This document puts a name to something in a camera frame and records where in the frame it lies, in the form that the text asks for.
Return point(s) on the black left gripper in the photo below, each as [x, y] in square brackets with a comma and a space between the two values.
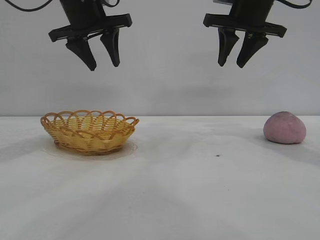
[85, 15]

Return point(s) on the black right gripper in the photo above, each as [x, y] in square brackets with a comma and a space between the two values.
[250, 15]

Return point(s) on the pink peach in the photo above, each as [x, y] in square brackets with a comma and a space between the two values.
[284, 128]

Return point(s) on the yellow woven wicker basket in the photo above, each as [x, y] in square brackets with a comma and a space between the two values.
[87, 135]

